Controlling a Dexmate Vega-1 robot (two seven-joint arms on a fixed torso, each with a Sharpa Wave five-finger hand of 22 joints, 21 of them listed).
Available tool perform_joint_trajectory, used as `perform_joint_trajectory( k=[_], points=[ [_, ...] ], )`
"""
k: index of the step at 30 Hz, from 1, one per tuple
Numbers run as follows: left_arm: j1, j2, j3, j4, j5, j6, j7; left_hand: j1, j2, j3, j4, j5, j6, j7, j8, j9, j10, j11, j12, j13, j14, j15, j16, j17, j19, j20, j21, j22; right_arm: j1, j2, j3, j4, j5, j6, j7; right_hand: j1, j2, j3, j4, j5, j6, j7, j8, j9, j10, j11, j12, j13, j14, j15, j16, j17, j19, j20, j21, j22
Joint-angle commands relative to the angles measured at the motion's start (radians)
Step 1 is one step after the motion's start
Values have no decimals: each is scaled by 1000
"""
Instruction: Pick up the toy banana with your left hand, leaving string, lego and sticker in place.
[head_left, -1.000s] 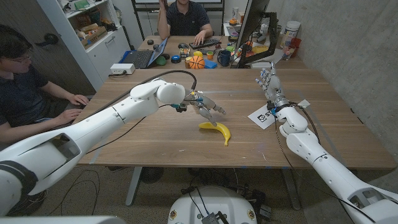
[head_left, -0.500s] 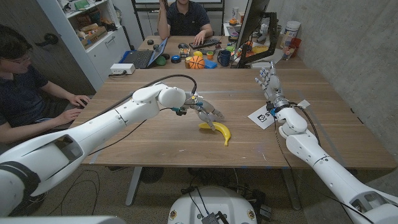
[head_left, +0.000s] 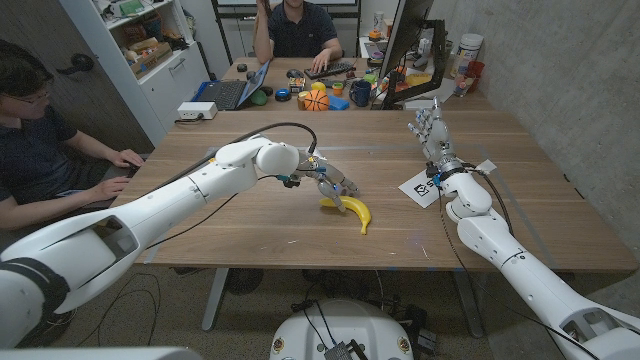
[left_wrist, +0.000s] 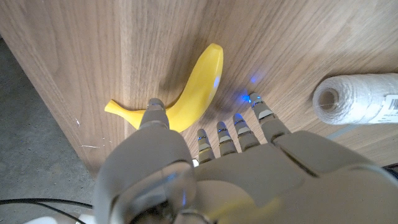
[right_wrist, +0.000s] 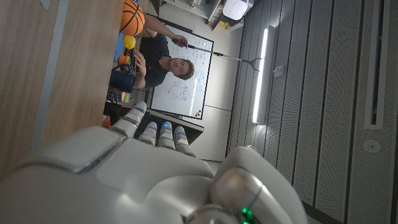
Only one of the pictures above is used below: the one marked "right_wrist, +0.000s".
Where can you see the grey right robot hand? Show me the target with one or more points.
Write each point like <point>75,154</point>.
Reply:
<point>124,186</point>

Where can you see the orange toy basketball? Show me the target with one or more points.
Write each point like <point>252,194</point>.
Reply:
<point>132,18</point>

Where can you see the dark blue mug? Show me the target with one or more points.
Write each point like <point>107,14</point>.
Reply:
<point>122,81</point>

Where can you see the person in dark polo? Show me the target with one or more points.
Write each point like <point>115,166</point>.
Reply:
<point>155,62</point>

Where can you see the blue flat block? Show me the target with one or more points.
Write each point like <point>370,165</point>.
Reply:
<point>118,46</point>

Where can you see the yellow ball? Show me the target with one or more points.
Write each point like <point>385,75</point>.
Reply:
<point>129,42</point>

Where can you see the long grabber stick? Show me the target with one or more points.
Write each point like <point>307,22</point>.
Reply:
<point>217,54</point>

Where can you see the long ceiling light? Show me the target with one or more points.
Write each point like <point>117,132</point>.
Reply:
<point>259,77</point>

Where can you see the round white ceiling sensor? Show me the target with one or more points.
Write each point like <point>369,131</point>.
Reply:
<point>372,146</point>

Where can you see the whiteboard with black frame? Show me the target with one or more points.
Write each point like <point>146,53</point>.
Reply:
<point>177,99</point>

